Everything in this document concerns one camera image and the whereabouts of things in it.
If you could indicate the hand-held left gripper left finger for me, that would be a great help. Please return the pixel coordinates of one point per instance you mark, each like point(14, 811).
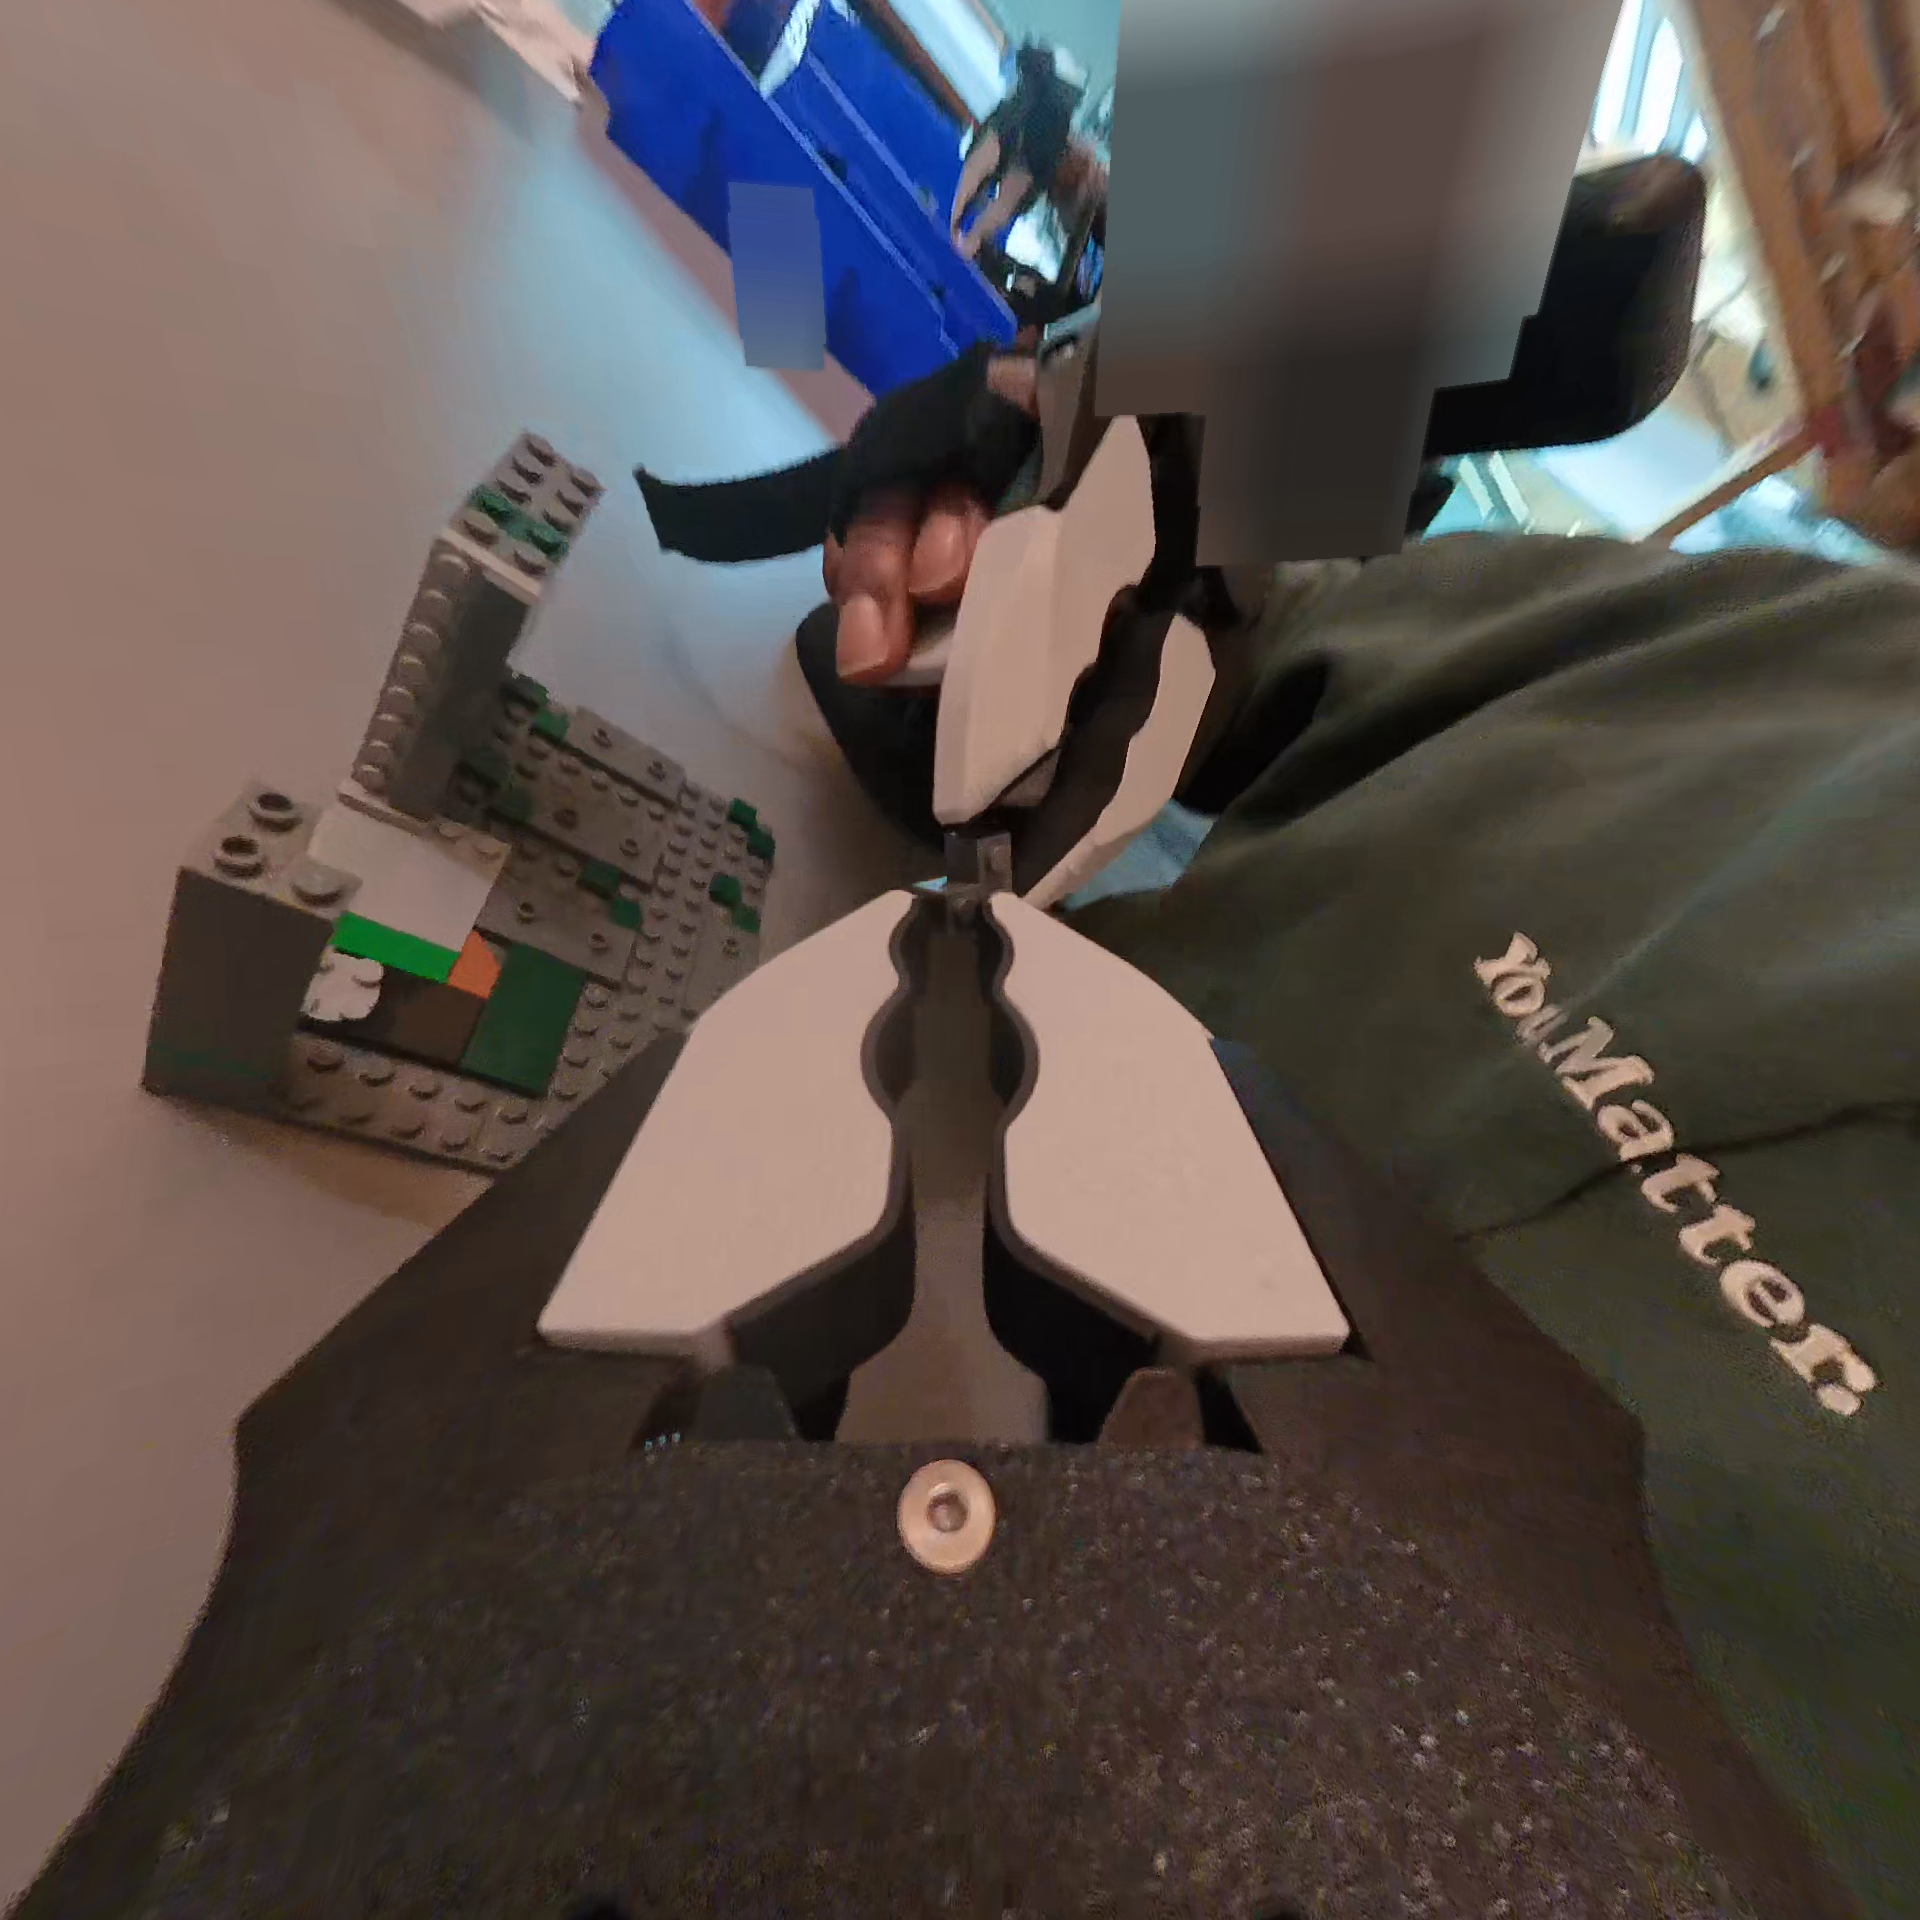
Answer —
point(720, 1172)

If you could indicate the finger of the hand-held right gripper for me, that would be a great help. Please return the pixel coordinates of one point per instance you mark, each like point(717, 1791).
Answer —
point(1021, 644)
point(1178, 720)

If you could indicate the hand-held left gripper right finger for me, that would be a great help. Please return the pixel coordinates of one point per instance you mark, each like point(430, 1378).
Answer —
point(1172, 1172)

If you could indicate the small dark grey toy brick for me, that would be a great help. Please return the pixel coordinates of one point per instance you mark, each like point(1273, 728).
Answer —
point(981, 869)

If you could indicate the grey toy brick build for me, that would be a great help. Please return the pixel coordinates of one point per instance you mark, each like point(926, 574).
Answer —
point(436, 720)

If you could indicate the person's right forearm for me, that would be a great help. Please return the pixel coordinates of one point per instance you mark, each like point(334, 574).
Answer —
point(1576, 705)

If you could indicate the white desk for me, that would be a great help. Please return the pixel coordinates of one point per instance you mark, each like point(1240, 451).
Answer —
point(149, 451)

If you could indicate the person's right hand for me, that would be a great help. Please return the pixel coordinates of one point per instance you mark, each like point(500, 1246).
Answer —
point(901, 585)

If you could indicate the blue plastic bin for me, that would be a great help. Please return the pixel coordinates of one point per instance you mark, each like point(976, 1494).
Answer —
point(886, 103)
point(676, 122)

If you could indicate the wooden beam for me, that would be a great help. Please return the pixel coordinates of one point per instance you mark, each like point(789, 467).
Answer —
point(1770, 225)

